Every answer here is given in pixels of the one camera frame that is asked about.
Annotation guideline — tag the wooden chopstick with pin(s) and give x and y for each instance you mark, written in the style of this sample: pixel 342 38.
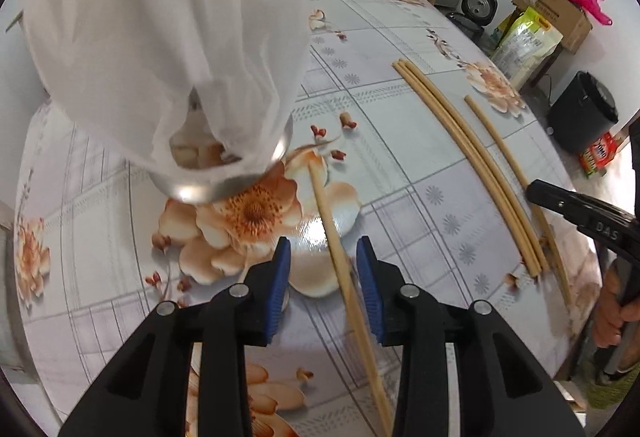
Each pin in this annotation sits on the wooden chopstick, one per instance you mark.
pixel 476 165
pixel 486 158
pixel 341 274
pixel 495 139

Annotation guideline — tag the floral tablecloth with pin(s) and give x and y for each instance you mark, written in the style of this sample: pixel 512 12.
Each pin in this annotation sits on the floral tablecloth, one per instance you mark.
pixel 425 217

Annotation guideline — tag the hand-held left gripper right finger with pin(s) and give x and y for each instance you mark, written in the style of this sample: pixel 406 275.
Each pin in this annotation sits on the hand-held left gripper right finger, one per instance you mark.
pixel 370 297

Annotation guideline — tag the steel chopstick holder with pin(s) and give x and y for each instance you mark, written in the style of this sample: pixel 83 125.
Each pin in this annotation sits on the steel chopstick holder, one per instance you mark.
pixel 220 187

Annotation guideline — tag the black trash bin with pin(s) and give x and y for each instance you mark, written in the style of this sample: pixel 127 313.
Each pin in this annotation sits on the black trash bin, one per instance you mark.
pixel 582 114

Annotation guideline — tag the yellow-green rice bag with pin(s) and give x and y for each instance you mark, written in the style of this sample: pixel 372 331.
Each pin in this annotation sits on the yellow-green rice bag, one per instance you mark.
pixel 527 44

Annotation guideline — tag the person's right hand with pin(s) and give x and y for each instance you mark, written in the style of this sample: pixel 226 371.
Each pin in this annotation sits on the person's right hand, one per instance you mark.
pixel 607 322

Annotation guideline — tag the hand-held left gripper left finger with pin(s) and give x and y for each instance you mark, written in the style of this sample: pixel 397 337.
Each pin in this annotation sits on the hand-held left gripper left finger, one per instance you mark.
pixel 277 297

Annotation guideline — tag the brown cardboard box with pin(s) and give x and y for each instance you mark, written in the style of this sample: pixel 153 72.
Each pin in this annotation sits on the brown cardboard box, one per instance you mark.
pixel 565 17

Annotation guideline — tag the black rice cooker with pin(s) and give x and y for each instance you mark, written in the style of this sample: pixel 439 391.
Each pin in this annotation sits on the black rice cooker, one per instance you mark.
pixel 475 9

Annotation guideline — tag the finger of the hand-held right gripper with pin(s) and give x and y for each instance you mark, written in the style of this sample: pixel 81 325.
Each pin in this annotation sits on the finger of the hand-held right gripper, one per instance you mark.
pixel 590 222

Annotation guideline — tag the white plastic bag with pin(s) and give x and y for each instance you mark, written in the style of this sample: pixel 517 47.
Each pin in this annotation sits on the white plastic bag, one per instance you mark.
pixel 150 17

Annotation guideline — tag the red snack packet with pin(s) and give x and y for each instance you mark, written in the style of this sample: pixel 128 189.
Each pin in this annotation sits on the red snack packet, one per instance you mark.
pixel 600 154

